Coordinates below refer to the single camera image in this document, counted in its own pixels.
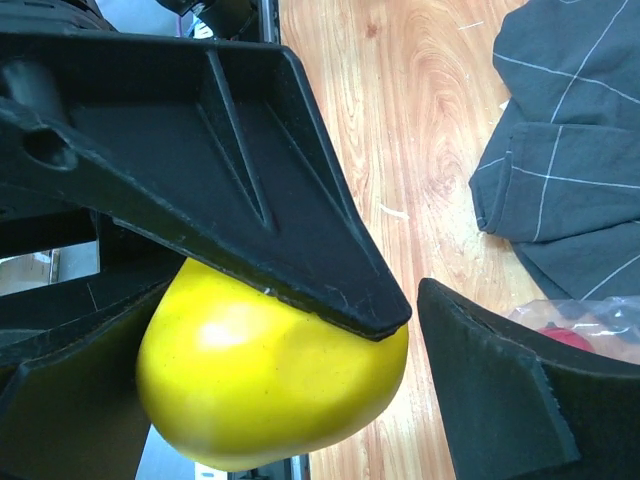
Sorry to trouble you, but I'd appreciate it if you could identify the red yellow fake mango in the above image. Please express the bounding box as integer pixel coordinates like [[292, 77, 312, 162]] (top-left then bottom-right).
[[538, 326, 595, 353]]

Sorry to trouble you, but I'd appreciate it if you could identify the yellow fake lemon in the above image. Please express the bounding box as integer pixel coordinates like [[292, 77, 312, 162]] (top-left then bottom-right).
[[136, 259, 409, 472]]

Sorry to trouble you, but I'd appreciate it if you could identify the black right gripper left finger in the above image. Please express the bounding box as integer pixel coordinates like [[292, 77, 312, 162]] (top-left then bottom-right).
[[1, 284, 168, 479]]

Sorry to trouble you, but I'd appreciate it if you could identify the dark grey checked cloth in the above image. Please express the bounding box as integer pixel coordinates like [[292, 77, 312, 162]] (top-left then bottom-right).
[[469, 0, 639, 300]]

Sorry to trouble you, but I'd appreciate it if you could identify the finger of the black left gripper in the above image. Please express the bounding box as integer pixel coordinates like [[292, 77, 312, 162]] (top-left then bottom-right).
[[1, 29, 411, 340]]

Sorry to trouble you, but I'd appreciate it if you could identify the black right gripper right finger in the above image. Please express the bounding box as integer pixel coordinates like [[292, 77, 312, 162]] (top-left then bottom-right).
[[417, 279, 639, 479]]

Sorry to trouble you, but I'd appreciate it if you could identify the clear zip top bag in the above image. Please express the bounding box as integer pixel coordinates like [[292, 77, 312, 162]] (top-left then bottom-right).
[[508, 296, 639, 364]]

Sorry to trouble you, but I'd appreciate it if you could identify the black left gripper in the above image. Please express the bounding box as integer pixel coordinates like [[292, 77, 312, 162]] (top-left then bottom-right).
[[1, 185, 180, 369]]

